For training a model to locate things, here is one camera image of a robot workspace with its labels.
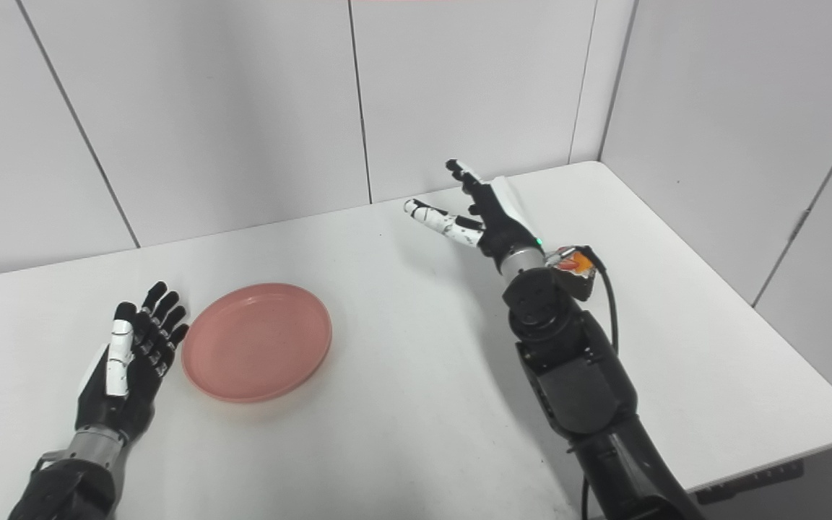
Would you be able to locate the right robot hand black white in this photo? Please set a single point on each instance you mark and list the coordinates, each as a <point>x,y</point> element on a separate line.
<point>484,213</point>

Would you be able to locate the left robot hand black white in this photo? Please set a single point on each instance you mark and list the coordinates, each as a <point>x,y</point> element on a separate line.
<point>131,361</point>

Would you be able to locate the chocolate cake slice with fruit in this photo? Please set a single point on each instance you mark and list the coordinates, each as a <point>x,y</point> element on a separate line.
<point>575,271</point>

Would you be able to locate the pink round plate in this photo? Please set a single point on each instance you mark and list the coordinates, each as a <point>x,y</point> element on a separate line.
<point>257,342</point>

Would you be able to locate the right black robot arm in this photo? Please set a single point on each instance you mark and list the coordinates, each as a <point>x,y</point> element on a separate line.
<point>582,383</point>

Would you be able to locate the black table frame bracket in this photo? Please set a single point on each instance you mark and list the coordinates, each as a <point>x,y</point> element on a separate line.
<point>748,482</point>

